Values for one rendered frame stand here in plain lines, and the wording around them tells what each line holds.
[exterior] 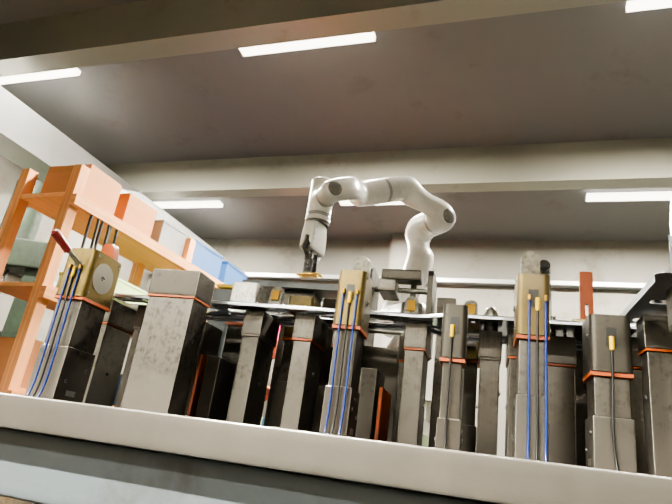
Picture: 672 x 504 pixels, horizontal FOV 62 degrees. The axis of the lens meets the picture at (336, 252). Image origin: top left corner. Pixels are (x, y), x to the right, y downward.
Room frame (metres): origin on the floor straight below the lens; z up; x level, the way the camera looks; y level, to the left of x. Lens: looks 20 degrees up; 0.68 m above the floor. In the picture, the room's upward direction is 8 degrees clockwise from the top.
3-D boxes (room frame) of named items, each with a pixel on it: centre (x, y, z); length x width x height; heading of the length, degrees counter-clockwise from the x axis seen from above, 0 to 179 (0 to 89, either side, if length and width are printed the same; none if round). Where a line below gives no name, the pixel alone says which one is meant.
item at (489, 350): (1.22, -0.37, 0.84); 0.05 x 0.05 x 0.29; 74
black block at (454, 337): (1.06, -0.25, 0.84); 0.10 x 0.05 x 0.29; 164
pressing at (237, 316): (1.31, -0.02, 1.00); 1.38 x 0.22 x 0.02; 74
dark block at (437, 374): (1.46, -0.32, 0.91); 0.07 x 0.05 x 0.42; 164
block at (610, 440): (0.97, -0.50, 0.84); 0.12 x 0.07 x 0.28; 164
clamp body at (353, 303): (1.12, -0.05, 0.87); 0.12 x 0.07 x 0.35; 164
